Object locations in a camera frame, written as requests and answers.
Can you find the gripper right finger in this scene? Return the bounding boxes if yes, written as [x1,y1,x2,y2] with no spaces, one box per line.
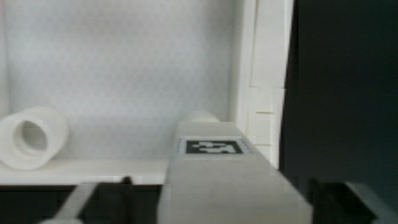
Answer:
[307,179,398,224]

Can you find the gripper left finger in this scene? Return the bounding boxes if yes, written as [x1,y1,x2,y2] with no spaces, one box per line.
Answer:
[36,177,161,224]

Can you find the white desk tabletop tray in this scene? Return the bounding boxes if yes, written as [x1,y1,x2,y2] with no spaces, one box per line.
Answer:
[0,0,294,185]

